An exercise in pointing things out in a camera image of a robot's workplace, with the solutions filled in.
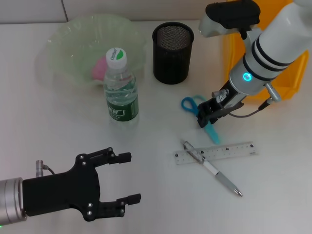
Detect black mesh pen holder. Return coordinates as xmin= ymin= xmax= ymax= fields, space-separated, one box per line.
xmin=152 ymin=21 xmax=195 ymax=85

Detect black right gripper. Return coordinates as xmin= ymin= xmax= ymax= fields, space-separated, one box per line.
xmin=197 ymin=81 xmax=245 ymax=129

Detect clear plastic ruler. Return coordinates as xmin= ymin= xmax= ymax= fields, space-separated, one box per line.
xmin=174 ymin=141 xmax=259 ymax=166

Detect yellow plastic storage bin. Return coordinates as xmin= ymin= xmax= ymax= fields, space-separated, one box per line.
xmin=223 ymin=31 xmax=309 ymax=102

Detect translucent green fruit plate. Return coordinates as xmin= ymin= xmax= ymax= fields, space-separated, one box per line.
xmin=36 ymin=13 xmax=148 ymax=91

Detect green label water bottle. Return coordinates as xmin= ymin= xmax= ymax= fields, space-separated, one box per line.
xmin=103 ymin=47 xmax=139 ymax=126

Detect white grey ballpoint pen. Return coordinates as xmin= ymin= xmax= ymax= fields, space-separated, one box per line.
xmin=180 ymin=138 xmax=243 ymax=197

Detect pink peach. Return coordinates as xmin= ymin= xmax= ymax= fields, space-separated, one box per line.
xmin=92 ymin=55 xmax=108 ymax=81

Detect blue handled scissors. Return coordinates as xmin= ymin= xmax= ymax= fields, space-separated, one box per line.
xmin=180 ymin=95 xmax=221 ymax=144

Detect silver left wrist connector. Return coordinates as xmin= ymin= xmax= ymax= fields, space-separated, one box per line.
xmin=36 ymin=159 xmax=56 ymax=178

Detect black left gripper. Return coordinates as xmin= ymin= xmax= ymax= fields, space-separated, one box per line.
xmin=22 ymin=147 xmax=142 ymax=222

